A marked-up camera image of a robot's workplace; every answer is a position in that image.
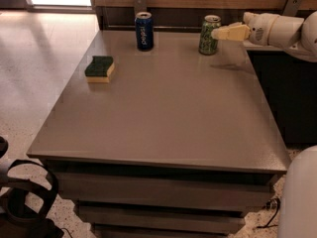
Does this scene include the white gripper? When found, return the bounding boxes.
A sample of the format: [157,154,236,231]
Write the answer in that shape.
[211,12,278,46]

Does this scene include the green soda can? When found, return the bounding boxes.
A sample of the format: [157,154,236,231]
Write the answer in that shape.
[199,15,221,56]

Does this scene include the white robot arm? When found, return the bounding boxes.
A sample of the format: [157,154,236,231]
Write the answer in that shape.
[212,12,317,238]

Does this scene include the blue Pepsi can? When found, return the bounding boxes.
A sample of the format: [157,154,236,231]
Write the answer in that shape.
[135,12,154,52]

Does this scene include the green and yellow sponge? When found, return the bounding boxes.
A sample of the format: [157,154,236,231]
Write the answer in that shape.
[84,56,115,83]

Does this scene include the grey drawer cabinet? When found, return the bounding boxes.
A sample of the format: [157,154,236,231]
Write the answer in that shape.
[29,31,290,238]

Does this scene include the black headphones on stand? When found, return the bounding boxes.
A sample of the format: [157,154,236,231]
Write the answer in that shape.
[0,136,65,238]

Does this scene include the right metal wall bracket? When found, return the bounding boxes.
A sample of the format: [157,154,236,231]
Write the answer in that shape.
[282,0,303,17]

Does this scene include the metal wall bracket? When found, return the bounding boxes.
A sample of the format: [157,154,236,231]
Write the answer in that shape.
[282,0,303,17]
[133,0,147,14]

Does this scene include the left metal wall bracket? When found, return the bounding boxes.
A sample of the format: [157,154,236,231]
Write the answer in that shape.
[133,0,147,14]

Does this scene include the black power cable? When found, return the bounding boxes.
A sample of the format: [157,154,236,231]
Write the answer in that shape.
[256,197,281,230]

